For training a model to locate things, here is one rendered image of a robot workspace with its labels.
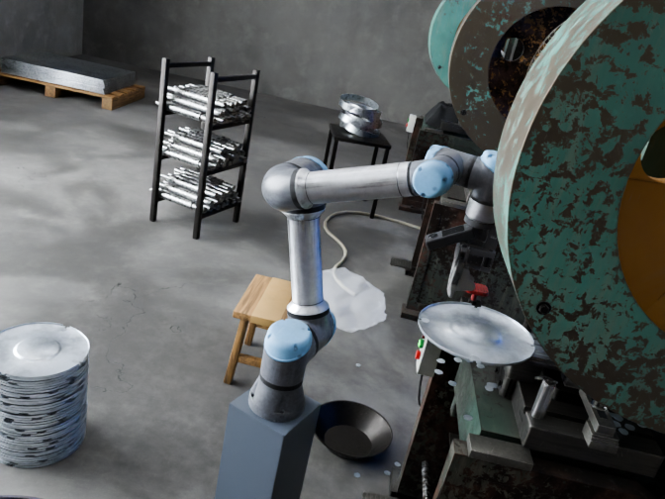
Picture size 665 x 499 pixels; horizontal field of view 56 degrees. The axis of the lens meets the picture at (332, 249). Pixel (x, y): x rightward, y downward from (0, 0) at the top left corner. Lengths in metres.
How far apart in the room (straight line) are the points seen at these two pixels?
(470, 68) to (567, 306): 1.80
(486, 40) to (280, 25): 5.61
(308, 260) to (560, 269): 0.78
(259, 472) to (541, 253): 1.04
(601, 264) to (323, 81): 7.23
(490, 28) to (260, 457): 1.87
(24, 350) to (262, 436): 0.80
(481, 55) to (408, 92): 5.36
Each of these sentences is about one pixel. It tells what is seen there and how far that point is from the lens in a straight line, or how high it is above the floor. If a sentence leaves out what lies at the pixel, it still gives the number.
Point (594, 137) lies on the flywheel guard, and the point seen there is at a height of 1.38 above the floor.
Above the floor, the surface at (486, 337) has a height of 0.79.
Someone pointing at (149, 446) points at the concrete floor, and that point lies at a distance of 2.24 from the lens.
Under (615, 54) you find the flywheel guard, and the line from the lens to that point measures 0.95.
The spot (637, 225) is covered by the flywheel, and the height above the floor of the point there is 1.24.
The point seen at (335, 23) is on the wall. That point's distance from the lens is 8.04.
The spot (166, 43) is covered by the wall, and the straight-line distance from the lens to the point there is 8.56.
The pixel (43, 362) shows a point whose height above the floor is 0.33.
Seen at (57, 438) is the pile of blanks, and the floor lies 0.09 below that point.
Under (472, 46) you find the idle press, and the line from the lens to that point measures 2.72.
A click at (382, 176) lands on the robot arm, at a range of 1.34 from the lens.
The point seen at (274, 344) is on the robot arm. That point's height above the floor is 0.66.
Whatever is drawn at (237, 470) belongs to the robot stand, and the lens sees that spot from 1.81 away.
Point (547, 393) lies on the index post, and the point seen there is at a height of 0.78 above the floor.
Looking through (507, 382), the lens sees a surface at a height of 0.69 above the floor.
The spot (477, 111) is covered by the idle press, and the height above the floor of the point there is 1.12.
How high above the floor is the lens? 1.51
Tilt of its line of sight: 23 degrees down
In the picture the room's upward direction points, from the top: 12 degrees clockwise
